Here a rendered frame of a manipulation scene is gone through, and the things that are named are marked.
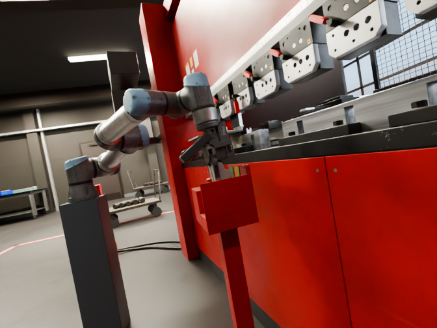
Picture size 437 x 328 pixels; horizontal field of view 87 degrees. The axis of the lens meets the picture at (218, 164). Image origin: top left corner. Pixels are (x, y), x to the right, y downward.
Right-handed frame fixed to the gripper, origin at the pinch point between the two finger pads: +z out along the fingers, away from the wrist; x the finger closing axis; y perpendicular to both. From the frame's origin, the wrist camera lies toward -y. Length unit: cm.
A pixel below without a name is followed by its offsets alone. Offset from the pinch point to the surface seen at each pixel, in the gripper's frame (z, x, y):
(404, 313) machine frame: 34, -31, 26
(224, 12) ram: -78, 42, 37
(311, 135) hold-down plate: -8.3, -6.0, 33.1
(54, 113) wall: -274, 828, -284
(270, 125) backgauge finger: -18, 55, 55
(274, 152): -5.5, 5.0, 24.8
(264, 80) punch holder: -35, 18, 36
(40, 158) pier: -135, 816, -358
